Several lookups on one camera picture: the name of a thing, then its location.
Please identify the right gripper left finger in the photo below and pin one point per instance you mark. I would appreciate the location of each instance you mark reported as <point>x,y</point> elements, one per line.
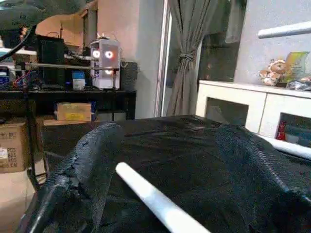
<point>77,184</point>

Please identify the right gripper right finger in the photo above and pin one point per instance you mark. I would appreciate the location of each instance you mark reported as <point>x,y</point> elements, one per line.
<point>272,189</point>

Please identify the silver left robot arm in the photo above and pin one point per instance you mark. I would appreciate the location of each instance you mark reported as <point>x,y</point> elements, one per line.
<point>29,12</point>

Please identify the yellow cardboard box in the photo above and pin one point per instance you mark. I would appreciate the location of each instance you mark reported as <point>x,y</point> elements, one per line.
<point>75,112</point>

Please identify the brown cardboard box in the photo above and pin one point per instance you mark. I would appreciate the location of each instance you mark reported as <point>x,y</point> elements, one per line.
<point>12,145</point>

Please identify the white sideboard cabinet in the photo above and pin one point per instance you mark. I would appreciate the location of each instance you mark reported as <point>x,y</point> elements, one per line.
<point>272,99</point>

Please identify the black desk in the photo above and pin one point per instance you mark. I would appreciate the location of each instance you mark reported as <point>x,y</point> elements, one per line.
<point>97,94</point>

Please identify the black plastic mat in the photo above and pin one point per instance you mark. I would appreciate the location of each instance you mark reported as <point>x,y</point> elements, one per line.
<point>184,145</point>

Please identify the grey toy figure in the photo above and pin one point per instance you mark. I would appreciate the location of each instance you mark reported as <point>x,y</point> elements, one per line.
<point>299,85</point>

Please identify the grey device with lights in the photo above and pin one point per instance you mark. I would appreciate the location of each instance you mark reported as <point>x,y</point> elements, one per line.
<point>104,73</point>

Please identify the brown plush toy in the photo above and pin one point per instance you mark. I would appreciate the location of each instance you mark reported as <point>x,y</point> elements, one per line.
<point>274,73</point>

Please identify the black computer box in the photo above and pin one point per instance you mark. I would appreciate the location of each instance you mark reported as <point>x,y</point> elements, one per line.
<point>51,63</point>

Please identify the green snack packet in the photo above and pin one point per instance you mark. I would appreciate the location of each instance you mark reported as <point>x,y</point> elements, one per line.
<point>297,65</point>

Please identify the beige curtain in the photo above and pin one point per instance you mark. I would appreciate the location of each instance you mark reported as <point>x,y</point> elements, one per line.
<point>187,73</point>

